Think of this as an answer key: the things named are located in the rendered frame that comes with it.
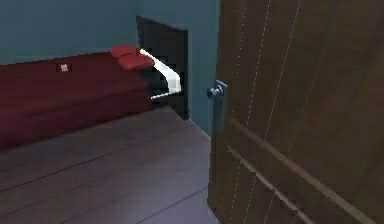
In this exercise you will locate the dark red bed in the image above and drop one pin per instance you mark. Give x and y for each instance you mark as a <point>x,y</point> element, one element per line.
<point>66,96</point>

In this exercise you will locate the small pale object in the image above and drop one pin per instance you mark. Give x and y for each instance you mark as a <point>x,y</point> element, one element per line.
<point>64,67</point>

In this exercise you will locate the brown wooden room door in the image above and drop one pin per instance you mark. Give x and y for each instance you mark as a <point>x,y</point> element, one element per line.
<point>300,116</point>

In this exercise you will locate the red pillow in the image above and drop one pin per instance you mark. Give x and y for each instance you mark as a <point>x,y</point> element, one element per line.
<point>122,50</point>
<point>135,62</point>

